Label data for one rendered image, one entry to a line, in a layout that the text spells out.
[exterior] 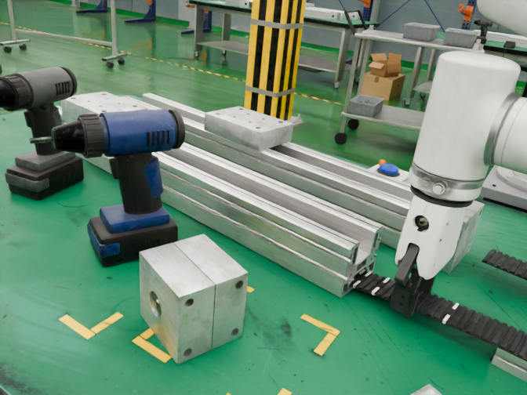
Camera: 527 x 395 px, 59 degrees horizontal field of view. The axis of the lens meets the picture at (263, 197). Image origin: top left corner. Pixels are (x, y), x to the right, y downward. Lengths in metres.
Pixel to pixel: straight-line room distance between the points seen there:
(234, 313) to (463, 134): 0.33
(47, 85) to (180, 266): 0.47
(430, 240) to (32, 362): 0.47
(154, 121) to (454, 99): 0.38
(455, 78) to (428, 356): 0.33
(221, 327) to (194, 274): 0.07
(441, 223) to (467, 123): 0.12
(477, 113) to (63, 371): 0.52
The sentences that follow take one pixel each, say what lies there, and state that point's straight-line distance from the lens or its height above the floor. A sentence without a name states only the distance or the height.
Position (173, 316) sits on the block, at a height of 0.84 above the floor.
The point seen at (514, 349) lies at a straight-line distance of 0.65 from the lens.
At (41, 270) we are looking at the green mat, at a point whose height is 0.78.
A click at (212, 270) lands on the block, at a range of 0.54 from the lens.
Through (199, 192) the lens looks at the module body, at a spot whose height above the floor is 0.84.
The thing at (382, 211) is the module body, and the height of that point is 0.84.
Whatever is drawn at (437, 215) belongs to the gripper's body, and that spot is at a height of 0.95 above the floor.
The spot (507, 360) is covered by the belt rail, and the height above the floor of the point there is 0.79.
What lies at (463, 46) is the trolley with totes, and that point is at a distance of 3.69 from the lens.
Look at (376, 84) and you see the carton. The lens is 5.80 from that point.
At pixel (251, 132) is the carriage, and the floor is 0.90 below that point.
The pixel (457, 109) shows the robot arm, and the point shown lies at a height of 1.07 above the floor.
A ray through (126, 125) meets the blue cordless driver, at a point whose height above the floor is 0.99.
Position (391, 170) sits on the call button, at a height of 0.85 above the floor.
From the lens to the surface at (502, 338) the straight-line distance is 0.66.
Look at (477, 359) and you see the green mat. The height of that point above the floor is 0.78.
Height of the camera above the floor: 1.18
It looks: 25 degrees down
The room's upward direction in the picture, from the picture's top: 6 degrees clockwise
